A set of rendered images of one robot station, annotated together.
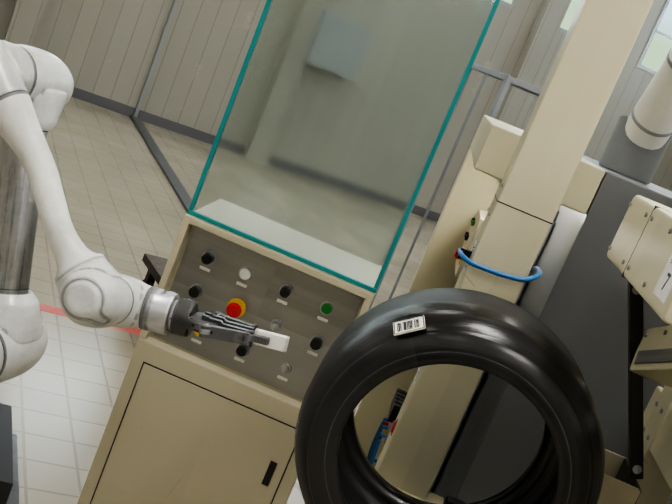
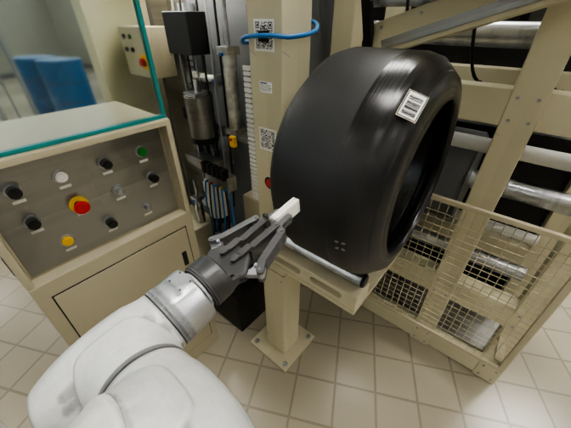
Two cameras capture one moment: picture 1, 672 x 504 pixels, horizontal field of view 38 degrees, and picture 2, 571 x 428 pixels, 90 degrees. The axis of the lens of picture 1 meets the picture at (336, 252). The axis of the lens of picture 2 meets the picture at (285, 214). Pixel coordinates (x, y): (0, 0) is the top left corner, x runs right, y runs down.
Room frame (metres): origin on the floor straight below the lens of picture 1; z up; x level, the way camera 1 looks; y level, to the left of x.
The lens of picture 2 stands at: (1.62, 0.41, 1.55)
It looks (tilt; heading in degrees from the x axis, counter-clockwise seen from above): 34 degrees down; 307
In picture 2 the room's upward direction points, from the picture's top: straight up
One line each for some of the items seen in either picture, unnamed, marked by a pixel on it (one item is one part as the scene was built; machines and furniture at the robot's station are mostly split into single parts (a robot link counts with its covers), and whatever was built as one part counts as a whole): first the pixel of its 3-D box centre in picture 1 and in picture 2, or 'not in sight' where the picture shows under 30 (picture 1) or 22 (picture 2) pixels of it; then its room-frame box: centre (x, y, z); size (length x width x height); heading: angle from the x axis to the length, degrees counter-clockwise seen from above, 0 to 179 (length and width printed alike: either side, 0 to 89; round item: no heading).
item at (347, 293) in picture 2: not in sight; (314, 269); (1.97, -0.22, 0.83); 0.36 x 0.09 x 0.06; 177
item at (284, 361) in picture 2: not in sight; (282, 338); (2.21, -0.35, 0.01); 0.27 x 0.27 x 0.02; 87
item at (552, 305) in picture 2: not in sight; (416, 264); (1.71, -0.68, 0.65); 0.90 x 0.02 x 0.70; 177
